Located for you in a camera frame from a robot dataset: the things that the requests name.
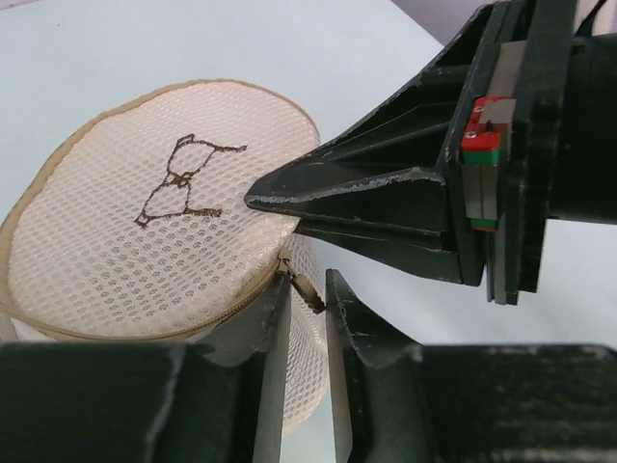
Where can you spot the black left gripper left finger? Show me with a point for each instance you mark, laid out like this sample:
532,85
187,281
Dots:
216,400

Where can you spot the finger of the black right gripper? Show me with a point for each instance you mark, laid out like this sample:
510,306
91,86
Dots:
385,171
385,246

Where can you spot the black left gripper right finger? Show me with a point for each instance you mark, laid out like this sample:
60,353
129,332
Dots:
398,400

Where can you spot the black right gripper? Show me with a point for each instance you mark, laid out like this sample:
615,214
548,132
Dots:
533,138

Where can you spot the beige mesh laundry bag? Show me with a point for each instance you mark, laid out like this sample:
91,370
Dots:
136,228

